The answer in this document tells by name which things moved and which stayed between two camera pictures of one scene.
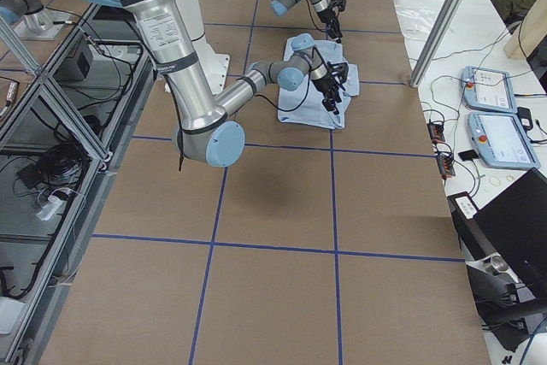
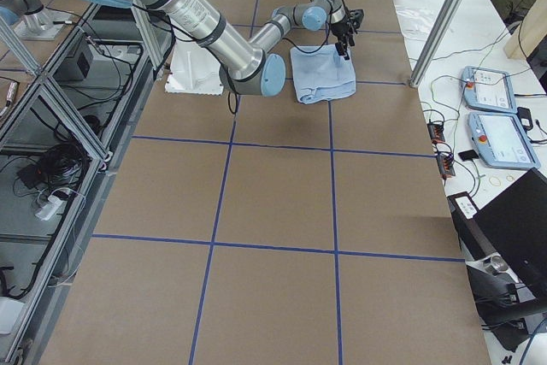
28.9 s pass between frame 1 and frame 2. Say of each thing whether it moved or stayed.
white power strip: stayed
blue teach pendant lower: stayed
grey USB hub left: stayed
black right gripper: moved
